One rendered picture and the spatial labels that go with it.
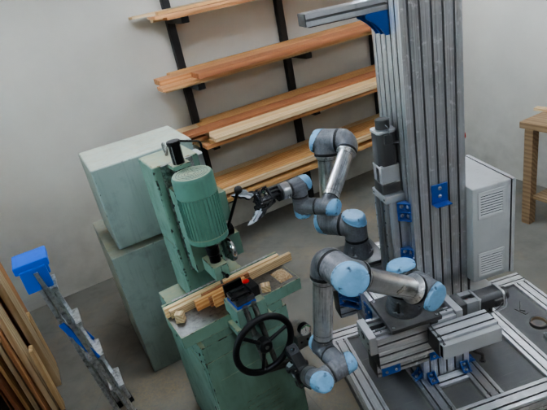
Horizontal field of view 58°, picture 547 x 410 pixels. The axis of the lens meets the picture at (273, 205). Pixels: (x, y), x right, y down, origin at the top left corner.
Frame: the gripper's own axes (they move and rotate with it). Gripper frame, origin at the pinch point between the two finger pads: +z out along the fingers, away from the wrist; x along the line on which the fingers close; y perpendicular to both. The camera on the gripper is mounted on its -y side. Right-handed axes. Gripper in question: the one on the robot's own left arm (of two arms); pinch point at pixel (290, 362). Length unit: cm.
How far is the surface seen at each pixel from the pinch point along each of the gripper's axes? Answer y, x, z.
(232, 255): -50, 3, 28
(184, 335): -28.6, -33.9, 10.2
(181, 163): -96, -6, 6
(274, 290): -27.6, 10.2, 13.0
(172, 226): -73, -18, 25
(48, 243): -112, -88, 240
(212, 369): -8.1, -28.5, 20.7
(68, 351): -29, -101, 193
